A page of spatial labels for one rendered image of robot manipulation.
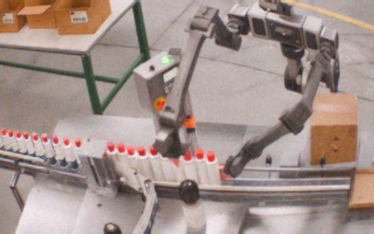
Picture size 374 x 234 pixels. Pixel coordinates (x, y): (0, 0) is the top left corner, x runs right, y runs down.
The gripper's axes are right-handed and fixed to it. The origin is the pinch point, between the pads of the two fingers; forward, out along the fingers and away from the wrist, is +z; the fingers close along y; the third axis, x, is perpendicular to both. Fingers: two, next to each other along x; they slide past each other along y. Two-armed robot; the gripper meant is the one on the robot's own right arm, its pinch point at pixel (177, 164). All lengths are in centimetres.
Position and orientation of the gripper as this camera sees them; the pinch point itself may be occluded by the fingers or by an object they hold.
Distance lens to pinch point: 320.1
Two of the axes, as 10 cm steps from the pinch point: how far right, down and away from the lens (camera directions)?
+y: 9.6, 0.6, -2.9
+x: 2.6, -6.3, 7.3
